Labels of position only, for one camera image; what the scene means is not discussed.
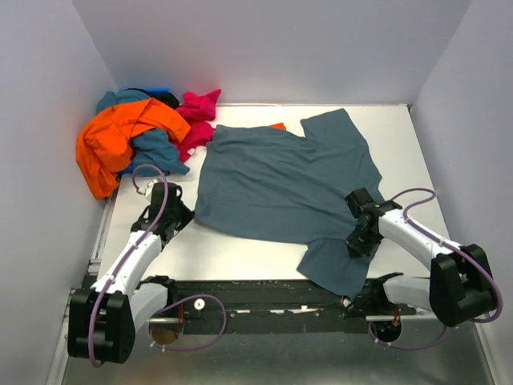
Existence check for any aluminium extrusion frame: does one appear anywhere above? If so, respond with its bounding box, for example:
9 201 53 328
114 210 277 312
43 192 185 385

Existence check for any grey-blue t-shirt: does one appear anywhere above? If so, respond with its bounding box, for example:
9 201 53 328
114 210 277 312
195 109 382 298

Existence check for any orange t-shirt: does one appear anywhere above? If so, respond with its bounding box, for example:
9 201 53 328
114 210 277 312
270 123 286 131
76 98 191 199

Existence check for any crumpled orange t-shirt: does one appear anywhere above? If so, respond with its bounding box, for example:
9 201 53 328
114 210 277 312
76 98 191 199

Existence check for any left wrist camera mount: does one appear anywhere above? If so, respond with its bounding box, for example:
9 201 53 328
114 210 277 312
136 179 160 202

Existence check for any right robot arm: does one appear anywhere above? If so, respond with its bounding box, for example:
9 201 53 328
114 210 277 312
345 188 503 327

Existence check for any teal blue t-shirt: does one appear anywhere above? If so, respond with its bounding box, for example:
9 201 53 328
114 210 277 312
95 88 190 176

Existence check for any black garment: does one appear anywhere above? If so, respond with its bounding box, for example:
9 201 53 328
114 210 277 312
155 91 180 109

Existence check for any magenta t-shirt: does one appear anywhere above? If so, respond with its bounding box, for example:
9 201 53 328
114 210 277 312
175 89 221 163

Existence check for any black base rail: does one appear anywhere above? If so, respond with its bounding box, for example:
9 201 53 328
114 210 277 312
145 276 416 335

